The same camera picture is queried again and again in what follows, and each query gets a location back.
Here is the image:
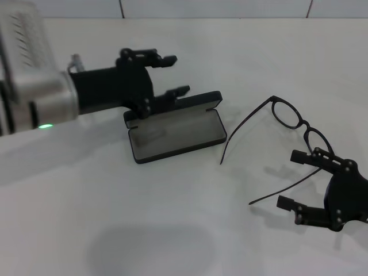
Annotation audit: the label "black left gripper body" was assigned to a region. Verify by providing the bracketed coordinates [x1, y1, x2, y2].
[68, 48, 158, 120]

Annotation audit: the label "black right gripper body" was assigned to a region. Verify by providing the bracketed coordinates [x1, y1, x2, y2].
[323, 159, 368, 232]

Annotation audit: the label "black framed glasses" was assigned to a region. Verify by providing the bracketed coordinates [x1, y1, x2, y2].
[220, 95, 336, 205]

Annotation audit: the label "black glasses case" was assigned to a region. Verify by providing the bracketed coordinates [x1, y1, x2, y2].
[122, 90, 228, 165]

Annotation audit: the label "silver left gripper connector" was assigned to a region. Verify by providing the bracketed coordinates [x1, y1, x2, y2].
[68, 53, 85, 72]

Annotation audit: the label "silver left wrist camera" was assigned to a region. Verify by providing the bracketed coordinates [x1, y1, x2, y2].
[0, 0, 60, 84]

